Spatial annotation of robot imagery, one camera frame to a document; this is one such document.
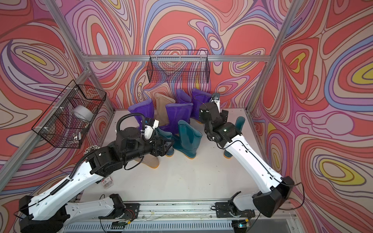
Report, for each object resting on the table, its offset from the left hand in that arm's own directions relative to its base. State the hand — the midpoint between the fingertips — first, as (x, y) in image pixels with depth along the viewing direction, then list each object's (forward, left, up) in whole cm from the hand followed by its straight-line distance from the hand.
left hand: (170, 140), depth 62 cm
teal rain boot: (+8, +3, -8) cm, 11 cm away
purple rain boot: (+32, +19, -11) cm, 39 cm away
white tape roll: (+18, +47, -1) cm, 50 cm away
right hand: (+16, -20, +1) cm, 26 cm away
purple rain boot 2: (+30, 0, -13) cm, 33 cm away
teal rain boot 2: (+11, -6, -18) cm, 22 cm away
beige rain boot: (+37, +10, -9) cm, 39 cm away
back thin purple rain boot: (+40, -3, -9) cm, 41 cm away
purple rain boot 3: (+42, -15, -11) cm, 46 cm away
